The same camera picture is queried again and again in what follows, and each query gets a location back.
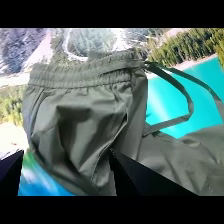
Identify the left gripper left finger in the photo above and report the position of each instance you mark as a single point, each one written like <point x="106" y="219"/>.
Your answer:
<point x="10" y="176"/>

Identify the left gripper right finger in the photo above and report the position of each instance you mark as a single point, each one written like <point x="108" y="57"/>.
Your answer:
<point x="140" y="181"/>

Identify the grey-green pants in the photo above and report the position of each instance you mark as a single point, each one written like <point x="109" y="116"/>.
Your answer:
<point x="83" y="120"/>

